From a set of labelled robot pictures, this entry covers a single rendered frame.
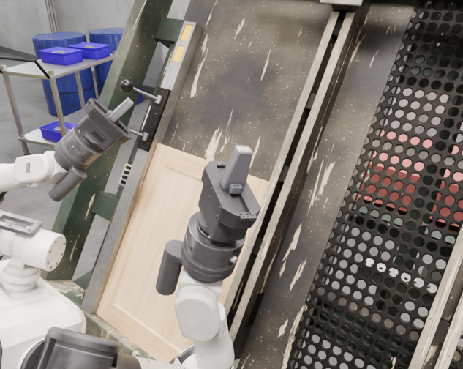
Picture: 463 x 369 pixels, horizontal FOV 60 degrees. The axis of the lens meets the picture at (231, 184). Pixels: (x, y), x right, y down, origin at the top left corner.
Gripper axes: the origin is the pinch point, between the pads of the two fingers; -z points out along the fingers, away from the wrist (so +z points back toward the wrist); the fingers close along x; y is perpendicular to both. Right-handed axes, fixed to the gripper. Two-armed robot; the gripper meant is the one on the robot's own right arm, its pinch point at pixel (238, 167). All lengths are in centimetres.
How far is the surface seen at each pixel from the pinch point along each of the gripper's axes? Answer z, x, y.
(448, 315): 24, -12, 47
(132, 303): 74, 35, 0
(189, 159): 35, 54, 14
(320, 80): 1, 41, 36
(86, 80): 210, 496, 12
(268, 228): 30.9, 20.6, 24.3
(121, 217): 58, 55, -3
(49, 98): 240, 494, -33
